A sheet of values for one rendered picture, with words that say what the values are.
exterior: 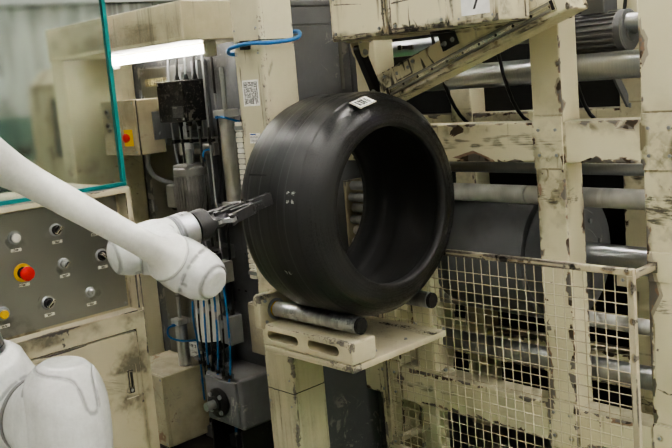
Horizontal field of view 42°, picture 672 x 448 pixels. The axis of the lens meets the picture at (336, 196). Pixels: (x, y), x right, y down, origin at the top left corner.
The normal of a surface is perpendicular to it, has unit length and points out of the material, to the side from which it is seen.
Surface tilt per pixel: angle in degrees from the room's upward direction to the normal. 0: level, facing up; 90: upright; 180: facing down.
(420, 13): 90
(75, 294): 90
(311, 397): 90
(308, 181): 75
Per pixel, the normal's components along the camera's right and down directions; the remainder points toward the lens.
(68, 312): 0.69, 0.04
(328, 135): 0.06, -0.44
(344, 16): -0.73, 0.15
